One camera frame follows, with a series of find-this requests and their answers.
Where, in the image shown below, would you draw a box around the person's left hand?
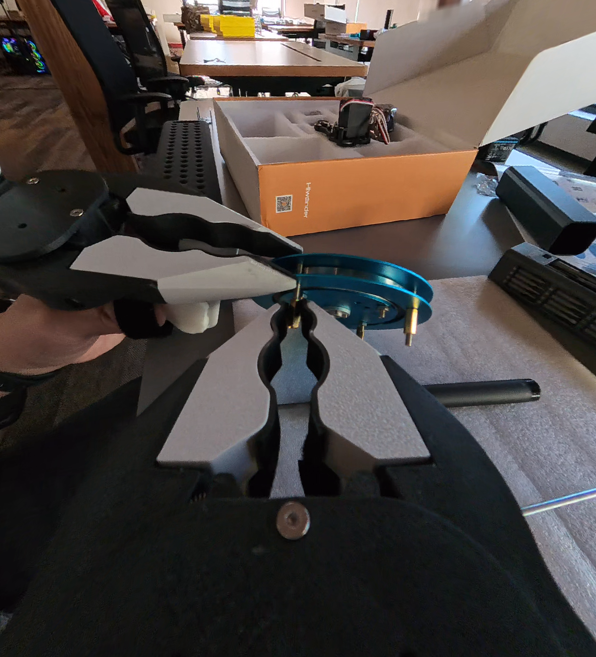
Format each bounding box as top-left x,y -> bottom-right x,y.
0,297 -> 125,376

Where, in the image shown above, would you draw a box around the black screwdriver bit case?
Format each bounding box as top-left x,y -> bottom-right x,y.
488,242 -> 596,371

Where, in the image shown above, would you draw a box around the white foam sheet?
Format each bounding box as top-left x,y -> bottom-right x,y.
139,277 -> 596,657

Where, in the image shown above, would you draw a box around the black perforated foam pad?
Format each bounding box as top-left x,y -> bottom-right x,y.
152,120 -> 223,203

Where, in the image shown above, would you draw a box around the black office chair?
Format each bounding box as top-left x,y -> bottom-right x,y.
52,0 -> 206,155

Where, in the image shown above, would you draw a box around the wooden table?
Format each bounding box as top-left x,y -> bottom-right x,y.
179,38 -> 370,95

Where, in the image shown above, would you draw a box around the yellow storage bins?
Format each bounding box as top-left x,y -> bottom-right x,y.
199,14 -> 262,38

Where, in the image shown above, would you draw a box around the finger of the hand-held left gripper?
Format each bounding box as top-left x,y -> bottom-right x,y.
125,186 -> 289,258
68,235 -> 299,306

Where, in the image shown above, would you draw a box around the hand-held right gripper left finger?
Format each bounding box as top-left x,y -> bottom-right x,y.
156,302 -> 284,498

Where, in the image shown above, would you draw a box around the blue round metal turntable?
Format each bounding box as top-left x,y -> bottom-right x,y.
252,253 -> 433,349

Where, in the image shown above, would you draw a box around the computer case with coloured lights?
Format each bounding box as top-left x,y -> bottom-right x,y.
0,35 -> 47,75

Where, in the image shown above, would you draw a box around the orange cardboard box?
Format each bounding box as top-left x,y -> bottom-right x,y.
212,0 -> 596,238

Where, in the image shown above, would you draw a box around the black rectangular case sleeve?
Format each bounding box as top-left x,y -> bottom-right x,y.
495,165 -> 596,256

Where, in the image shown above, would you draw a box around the wooden pillar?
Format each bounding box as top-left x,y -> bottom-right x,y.
18,0 -> 140,175

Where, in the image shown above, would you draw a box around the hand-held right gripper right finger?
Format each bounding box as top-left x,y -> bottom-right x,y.
298,299 -> 431,498

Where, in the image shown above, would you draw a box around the yellow-handled screwdriver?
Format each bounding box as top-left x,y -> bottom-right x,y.
521,484 -> 596,516

